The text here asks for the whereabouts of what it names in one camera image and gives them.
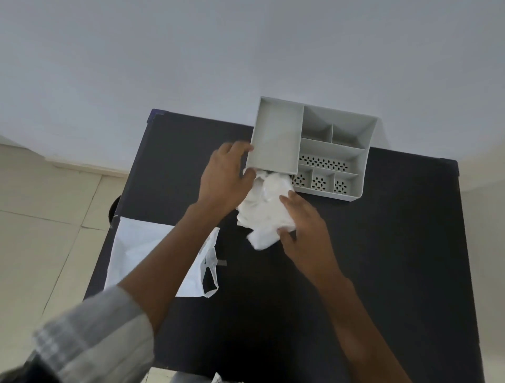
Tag white plastic wrap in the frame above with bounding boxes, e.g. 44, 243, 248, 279
235, 167, 297, 251

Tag person's left forearm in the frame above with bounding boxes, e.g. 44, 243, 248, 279
117, 201, 230, 334

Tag person's left hand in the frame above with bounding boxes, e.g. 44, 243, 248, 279
197, 141, 257, 216

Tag person's right forearm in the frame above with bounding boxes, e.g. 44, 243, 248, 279
314, 270, 413, 383

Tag grey checked shirt sleeve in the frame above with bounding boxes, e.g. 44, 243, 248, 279
24, 285, 155, 383

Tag person's right hand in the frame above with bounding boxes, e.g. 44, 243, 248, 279
277, 190, 343, 283

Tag black round stool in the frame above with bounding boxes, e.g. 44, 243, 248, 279
107, 195, 121, 226

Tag grey compartment organizer box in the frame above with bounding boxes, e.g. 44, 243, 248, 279
291, 103, 379, 203

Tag grey plastic tray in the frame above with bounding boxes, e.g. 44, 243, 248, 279
245, 96, 305, 175

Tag white plastic bag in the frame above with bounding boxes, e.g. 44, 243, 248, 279
103, 216, 221, 299

